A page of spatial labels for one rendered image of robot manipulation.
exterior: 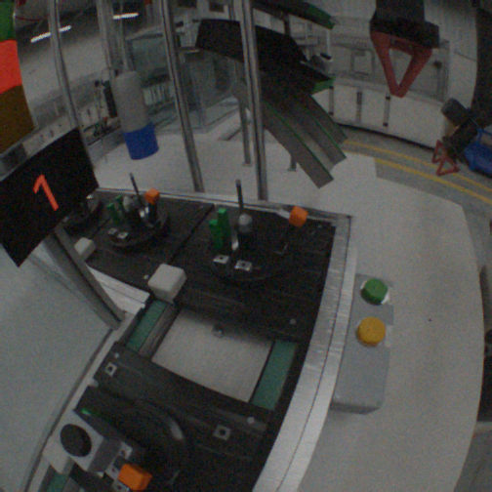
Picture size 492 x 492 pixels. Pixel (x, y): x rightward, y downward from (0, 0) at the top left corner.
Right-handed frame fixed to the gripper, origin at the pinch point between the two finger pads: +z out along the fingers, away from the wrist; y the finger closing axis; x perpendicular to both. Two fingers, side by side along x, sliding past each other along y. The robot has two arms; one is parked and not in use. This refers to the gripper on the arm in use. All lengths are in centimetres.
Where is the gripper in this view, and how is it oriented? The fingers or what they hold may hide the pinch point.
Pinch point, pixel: (397, 90)
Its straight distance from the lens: 31.7
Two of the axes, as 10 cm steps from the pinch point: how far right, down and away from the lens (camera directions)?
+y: -3.7, 6.7, -6.4
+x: 9.3, 2.2, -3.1
